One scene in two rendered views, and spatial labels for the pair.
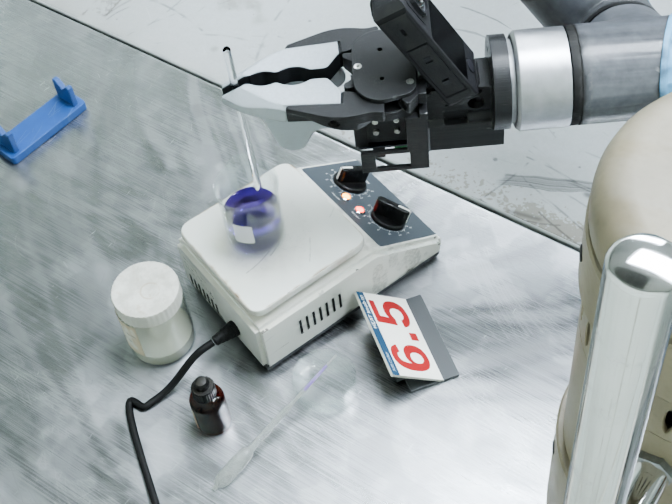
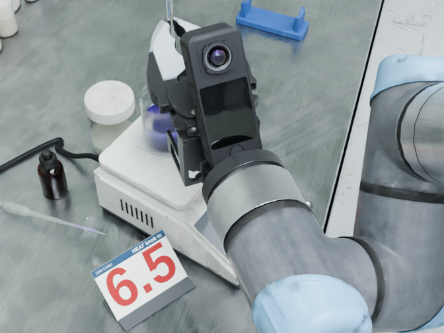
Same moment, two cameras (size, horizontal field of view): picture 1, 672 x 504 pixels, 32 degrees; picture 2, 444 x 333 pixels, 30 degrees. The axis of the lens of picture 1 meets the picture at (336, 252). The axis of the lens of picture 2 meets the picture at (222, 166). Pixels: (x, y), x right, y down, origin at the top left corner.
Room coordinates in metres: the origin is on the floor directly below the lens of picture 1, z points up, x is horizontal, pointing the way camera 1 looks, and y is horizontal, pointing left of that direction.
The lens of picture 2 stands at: (0.42, -0.52, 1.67)
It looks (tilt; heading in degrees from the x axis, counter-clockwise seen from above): 50 degrees down; 65
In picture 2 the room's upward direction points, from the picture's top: straight up
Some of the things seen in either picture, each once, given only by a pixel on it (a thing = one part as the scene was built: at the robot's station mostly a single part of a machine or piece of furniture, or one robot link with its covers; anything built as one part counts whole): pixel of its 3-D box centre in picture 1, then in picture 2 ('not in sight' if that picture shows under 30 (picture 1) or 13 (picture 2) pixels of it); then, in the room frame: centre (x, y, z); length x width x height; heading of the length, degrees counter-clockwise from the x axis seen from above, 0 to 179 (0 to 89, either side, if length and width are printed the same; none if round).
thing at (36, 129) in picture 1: (37, 117); (272, 15); (0.87, 0.28, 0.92); 0.10 x 0.03 x 0.04; 132
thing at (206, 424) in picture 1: (207, 401); (50, 170); (0.50, 0.12, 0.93); 0.03 x 0.03 x 0.07
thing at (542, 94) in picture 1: (533, 76); (260, 209); (0.62, -0.16, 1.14); 0.08 x 0.05 x 0.08; 176
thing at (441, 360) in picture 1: (406, 334); (143, 279); (0.55, -0.05, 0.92); 0.09 x 0.06 x 0.04; 13
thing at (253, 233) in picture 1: (250, 207); (167, 117); (0.63, 0.07, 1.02); 0.06 x 0.05 x 0.08; 8
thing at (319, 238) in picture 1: (272, 236); (171, 150); (0.63, 0.05, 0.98); 0.12 x 0.12 x 0.01; 31
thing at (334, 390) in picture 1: (324, 381); (94, 241); (0.52, 0.02, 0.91); 0.06 x 0.06 x 0.02
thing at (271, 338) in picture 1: (301, 250); (191, 186); (0.64, 0.03, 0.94); 0.22 x 0.13 x 0.08; 121
